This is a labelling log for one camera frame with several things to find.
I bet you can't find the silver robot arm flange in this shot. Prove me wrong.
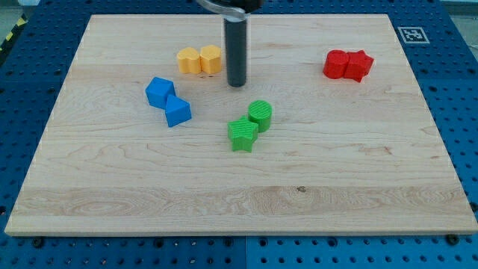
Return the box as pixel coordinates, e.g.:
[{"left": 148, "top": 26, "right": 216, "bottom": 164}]
[{"left": 196, "top": 0, "right": 264, "bottom": 22}]

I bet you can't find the yellow hexagon block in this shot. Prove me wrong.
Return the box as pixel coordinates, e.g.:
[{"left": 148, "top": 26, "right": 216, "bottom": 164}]
[{"left": 199, "top": 45, "right": 222, "bottom": 74}]

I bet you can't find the green star block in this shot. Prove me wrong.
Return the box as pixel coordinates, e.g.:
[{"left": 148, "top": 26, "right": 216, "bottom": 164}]
[{"left": 227, "top": 115, "right": 258, "bottom": 152}]

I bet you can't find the green cylinder block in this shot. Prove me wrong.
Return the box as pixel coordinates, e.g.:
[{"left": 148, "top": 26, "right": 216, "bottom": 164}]
[{"left": 248, "top": 100, "right": 273, "bottom": 133}]

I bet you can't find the blue triangle block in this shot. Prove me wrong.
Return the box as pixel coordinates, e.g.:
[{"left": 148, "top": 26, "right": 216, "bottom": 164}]
[{"left": 165, "top": 95, "right": 192, "bottom": 127}]

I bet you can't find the wooden board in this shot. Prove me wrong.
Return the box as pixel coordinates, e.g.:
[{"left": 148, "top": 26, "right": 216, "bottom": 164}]
[{"left": 5, "top": 14, "right": 477, "bottom": 237}]

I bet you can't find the yellow heart block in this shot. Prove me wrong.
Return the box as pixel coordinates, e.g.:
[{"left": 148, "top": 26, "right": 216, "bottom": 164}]
[{"left": 176, "top": 47, "right": 202, "bottom": 74}]

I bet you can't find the blue cube block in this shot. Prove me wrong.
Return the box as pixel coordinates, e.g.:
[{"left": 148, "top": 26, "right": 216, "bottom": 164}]
[{"left": 145, "top": 77, "right": 176, "bottom": 109}]

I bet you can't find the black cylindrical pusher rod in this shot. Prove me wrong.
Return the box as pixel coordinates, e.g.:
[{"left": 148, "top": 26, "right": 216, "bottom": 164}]
[{"left": 223, "top": 19, "right": 247, "bottom": 87}]

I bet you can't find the red cylinder block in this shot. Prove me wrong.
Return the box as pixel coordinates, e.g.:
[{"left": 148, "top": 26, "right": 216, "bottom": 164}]
[{"left": 323, "top": 50, "right": 350, "bottom": 79}]

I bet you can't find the red star block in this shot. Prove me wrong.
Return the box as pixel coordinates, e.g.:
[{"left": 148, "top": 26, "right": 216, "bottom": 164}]
[{"left": 343, "top": 50, "right": 374, "bottom": 83}]

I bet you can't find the white fiducial marker tag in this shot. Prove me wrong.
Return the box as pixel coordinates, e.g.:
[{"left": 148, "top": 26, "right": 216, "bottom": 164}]
[{"left": 397, "top": 26, "right": 429, "bottom": 44}]

